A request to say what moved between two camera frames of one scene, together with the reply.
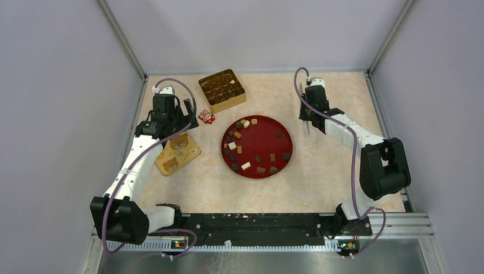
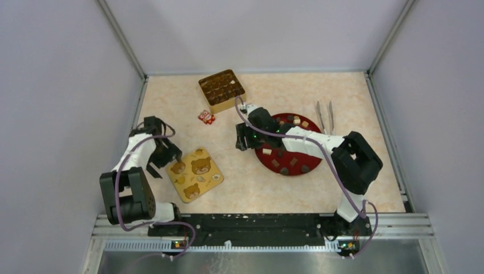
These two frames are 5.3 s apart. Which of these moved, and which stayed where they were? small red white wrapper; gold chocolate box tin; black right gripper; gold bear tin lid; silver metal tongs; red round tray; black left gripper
Moved: red round tray; black right gripper; gold bear tin lid; silver metal tongs; black left gripper
Stayed: small red white wrapper; gold chocolate box tin
